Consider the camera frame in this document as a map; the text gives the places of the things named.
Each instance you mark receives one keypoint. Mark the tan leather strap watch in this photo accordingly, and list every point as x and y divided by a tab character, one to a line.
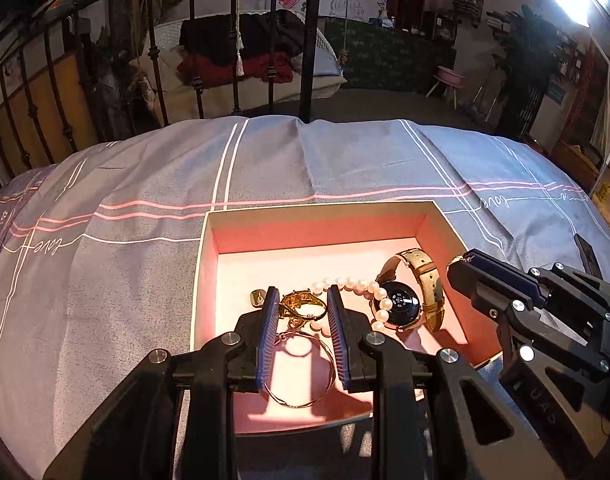
414	293

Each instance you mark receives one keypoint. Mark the thin gold bangle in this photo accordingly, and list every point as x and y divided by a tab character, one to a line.
304	370

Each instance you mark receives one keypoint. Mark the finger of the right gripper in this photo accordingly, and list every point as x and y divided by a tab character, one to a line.
489	298
505	274

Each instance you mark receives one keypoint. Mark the white hanging swing chair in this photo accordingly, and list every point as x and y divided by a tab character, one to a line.
225	57

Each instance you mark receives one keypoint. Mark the red cushion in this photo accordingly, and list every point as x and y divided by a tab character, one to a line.
196	66

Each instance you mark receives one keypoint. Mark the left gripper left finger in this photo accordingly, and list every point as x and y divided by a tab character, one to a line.
267	332

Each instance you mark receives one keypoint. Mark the open pink-lined gift box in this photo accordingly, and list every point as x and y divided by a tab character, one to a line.
296	247

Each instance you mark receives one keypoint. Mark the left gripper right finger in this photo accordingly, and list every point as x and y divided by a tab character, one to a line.
337	324

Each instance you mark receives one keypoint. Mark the gold square pendant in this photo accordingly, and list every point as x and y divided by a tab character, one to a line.
257	297

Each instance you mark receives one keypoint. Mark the pink stool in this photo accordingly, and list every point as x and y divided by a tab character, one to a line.
451	80

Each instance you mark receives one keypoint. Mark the blue-grey plaid bed sheet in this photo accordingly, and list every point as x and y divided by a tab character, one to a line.
99	254

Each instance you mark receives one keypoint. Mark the black smartphone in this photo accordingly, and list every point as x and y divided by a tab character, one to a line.
588	256

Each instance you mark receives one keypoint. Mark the black iron bed frame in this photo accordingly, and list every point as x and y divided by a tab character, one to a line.
65	76

